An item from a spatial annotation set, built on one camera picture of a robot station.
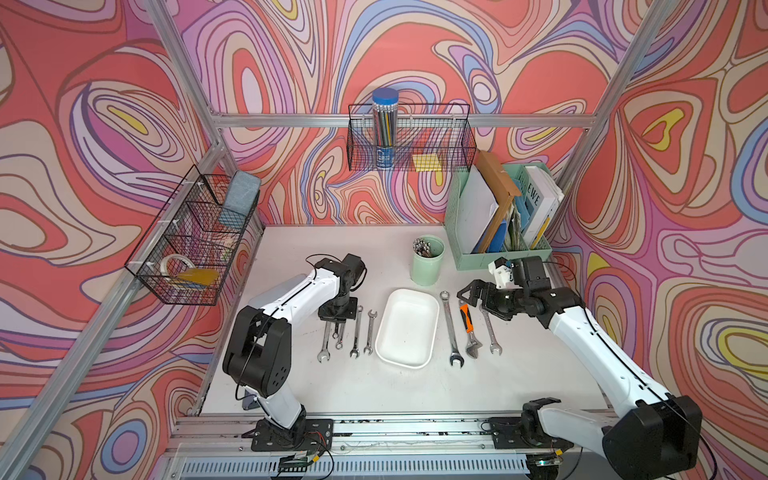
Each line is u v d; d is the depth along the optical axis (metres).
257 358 0.46
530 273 0.62
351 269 0.74
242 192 0.81
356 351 0.88
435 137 0.96
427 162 0.91
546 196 0.93
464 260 1.04
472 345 0.88
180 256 0.72
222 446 0.75
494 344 0.89
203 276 0.68
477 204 0.96
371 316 0.95
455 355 0.88
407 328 0.93
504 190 0.84
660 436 0.38
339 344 0.89
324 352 0.88
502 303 0.68
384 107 0.72
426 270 0.99
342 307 0.74
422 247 0.91
